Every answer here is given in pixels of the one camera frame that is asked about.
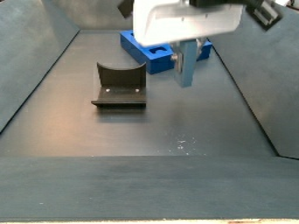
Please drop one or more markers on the blue shape sorter board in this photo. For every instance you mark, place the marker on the blue shape sorter board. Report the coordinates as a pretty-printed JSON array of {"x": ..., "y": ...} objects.
[{"x": 156, "y": 56}]

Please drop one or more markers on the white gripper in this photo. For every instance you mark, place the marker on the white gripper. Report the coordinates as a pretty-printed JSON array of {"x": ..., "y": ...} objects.
[{"x": 165, "y": 21}]

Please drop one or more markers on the light blue rectangular block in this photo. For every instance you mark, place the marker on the light blue rectangular block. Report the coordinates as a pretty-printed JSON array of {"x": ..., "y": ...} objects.
[{"x": 189, "y": 60}]

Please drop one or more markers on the black curved holder stand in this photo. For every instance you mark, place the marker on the black curved holder stand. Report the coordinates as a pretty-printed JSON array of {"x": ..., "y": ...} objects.
[{"x": 122, "y": 87}]

